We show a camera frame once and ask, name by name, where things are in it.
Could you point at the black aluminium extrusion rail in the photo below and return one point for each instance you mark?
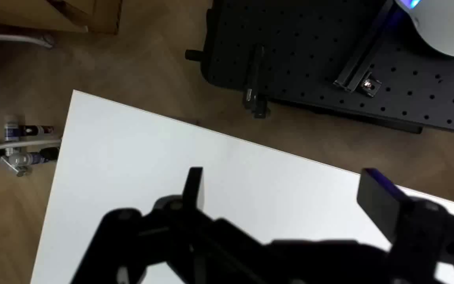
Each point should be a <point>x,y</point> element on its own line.
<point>363,48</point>

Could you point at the wooden furniture panel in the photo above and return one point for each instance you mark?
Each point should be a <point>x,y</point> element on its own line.
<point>43,13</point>

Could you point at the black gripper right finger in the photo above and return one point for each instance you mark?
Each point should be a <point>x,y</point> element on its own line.
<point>422,231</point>

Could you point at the small metal corner bracket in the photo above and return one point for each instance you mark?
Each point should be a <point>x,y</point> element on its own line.
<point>370,84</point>

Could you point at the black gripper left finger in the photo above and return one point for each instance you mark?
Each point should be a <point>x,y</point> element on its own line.
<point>133,247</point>

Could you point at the black perforated breadboard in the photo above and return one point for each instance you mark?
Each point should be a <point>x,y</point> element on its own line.
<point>311,48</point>

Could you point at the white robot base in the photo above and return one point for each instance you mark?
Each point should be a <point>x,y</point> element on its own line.
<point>449,24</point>

